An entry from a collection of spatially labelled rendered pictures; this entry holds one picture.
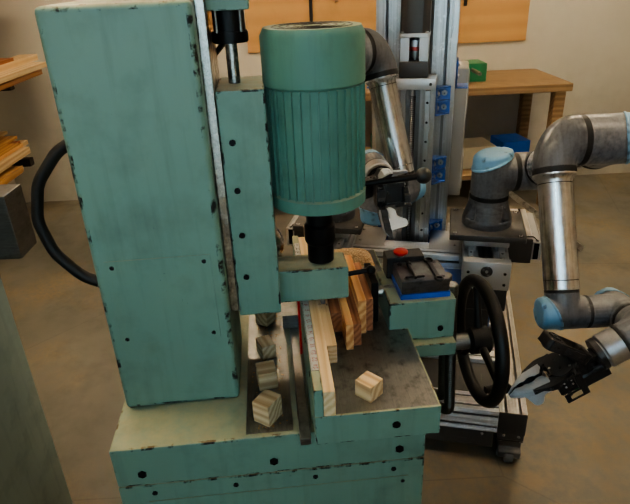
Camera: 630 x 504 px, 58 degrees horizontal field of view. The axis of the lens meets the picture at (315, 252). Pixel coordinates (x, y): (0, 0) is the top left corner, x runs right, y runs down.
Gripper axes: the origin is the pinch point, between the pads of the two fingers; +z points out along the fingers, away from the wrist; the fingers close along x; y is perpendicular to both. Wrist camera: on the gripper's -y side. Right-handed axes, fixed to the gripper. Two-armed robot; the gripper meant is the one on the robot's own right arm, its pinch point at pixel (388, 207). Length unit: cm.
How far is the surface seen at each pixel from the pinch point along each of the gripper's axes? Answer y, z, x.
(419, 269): 3.4, 12.8, 8.9
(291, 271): -22.4, 15.6, 4.8
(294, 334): -23.0, 4.5, 26.5
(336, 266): -13.6, 15.3, 5.0
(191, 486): -45, 34, 38
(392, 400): -8.0, 39.1, 18.9
